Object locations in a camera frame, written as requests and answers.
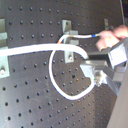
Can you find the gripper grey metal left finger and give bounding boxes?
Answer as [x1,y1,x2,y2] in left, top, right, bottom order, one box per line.
[80,60,114,86]

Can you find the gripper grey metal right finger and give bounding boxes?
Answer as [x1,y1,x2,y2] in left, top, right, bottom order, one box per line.
[89,37,128,68]

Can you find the white cable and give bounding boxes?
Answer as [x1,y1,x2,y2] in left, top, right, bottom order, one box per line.
[0,33,102,101]

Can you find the blurred human hand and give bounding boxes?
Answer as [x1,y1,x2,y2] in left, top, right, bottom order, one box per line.
[96,25,128,51]

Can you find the black perforated breadboard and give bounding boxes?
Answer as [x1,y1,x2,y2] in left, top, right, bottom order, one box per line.
[0,0,123,128]

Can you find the small grey bracket top right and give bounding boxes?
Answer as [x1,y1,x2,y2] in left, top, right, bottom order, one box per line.
[104,19,109,30]

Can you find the grey metal cable clip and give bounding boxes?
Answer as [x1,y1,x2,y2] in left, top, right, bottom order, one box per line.
[62,20,79,63]

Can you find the grey bracket at left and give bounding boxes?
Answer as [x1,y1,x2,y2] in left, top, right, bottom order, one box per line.
[0,18,10,79]

